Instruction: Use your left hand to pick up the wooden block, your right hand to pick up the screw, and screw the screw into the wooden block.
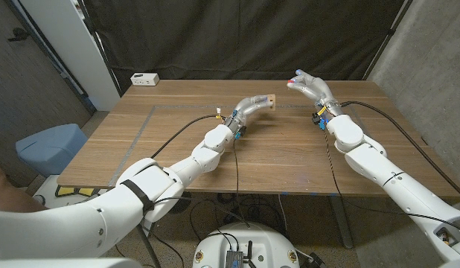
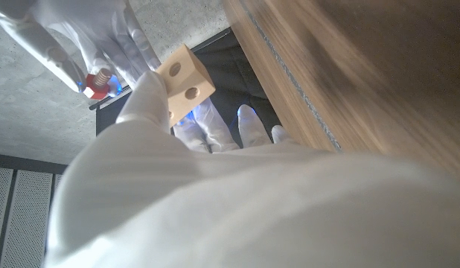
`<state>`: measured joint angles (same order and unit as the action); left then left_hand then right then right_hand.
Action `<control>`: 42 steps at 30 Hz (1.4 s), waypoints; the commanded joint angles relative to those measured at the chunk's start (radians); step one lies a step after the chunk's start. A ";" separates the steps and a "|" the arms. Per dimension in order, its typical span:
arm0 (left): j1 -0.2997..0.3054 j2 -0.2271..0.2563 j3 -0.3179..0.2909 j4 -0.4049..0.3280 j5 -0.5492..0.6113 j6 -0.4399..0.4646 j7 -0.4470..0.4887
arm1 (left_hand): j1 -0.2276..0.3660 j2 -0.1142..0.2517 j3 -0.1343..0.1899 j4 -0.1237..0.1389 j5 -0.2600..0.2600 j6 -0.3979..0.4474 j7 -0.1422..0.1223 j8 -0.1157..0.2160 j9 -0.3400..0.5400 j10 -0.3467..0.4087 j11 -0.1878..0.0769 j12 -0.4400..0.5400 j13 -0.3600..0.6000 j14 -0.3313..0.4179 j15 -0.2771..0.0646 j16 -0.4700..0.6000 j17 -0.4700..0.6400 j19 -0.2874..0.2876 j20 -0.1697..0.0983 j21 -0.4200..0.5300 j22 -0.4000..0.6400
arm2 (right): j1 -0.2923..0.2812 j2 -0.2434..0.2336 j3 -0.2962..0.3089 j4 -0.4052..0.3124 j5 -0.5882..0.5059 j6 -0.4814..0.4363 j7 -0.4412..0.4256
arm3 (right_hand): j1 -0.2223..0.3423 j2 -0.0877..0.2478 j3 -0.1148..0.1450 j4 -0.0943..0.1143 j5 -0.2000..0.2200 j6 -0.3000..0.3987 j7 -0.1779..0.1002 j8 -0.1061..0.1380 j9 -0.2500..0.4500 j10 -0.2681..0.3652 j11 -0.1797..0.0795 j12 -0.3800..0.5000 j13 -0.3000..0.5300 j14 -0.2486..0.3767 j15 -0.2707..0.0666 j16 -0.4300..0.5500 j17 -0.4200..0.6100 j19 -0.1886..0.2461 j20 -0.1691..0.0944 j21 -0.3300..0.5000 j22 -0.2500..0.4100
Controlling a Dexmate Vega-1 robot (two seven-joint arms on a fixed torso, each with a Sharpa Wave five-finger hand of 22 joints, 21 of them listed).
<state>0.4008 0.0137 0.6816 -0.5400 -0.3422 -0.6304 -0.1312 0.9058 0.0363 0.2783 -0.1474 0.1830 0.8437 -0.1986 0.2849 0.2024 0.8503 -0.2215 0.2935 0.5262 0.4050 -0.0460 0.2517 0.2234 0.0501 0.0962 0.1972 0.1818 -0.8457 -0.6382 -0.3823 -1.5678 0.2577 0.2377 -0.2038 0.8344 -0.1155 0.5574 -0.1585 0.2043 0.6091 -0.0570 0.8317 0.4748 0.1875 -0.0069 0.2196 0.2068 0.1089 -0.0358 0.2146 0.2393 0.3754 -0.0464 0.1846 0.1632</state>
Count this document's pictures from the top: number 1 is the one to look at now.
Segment black antenna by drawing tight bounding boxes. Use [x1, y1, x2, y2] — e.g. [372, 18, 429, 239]
[243, 240, 255, 268]

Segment blue-grey stool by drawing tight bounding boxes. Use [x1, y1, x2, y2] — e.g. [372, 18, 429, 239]
[16, 123, 89, 178]

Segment yellow and black floor item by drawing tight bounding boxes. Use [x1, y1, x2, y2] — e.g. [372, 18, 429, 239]
[54, 185, 104, 198]

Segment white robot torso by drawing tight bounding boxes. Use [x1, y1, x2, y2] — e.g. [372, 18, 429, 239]
[192, 222, 301, 268]

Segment white power strip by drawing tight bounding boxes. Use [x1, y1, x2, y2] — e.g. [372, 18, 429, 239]
[130, 72, 160, 87]

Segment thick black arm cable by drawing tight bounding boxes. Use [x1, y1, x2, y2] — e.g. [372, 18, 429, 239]
[339, 100, 460, 202]
[136, 114, 227, 268]

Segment grey electronics box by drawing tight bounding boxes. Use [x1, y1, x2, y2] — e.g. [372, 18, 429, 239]
[225, 249, 245, 268]

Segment black door handle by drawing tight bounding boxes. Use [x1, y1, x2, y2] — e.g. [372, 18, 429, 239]
[7, 28, 29, 42]

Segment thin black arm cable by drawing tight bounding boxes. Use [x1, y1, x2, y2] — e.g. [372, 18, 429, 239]
[151, 137, 252, 229]
[324, 130, 460, 236]

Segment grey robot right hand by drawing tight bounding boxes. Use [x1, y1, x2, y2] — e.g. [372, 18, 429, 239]
[287, 68, 345, 117]

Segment round black floor fan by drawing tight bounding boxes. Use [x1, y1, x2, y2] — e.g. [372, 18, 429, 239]
[170, 191, 192, 214]

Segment black backdrop stand pole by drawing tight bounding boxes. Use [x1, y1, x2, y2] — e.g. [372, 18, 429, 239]
[76, 0, 124, 98]
[362, 0, 415, 80]

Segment white floor cable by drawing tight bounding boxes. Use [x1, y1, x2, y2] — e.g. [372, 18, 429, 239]
[277, 194, 290, 234]

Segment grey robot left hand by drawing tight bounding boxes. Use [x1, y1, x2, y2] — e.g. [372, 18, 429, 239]
[229, 95, 274, 132]

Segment black backdrop curtain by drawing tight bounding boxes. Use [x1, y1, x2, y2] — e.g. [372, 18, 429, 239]
[83, 0, 415, 94]

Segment person's bare leg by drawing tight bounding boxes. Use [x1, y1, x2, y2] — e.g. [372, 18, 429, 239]
[0, 163, 48, 213]

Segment grey table leg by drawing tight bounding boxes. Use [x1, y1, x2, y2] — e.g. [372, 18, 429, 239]
[328, 196, 354, 249]
[140, 218, 156, 239]

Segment black floor cable loop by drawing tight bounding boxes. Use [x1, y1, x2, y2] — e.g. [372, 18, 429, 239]
[188, 193, 287, 243]

